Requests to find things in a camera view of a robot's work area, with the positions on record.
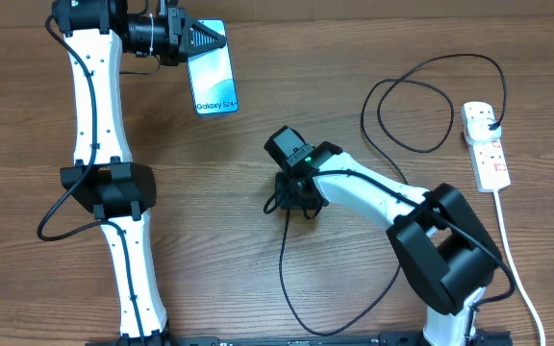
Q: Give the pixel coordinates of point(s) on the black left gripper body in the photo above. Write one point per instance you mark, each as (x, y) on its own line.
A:
(174, 56)

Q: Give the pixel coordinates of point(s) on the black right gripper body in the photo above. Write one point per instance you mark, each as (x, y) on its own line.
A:
(289, 197)

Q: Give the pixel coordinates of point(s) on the Samsung Galaxy smartphone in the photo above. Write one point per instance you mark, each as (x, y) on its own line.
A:
(212, 82)

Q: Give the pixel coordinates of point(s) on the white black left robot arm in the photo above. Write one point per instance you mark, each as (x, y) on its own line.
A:
(104, 178)

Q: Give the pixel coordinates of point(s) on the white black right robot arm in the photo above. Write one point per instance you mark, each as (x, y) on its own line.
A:
(442, 247)

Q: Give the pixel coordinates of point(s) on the white USB charger plug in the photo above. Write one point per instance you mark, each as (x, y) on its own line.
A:
(479, 130)

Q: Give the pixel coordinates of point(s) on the white power extension strip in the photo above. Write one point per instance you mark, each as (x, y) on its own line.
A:
(488, 160)

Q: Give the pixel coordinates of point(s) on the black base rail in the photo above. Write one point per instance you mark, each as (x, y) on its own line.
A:
(258, 341)

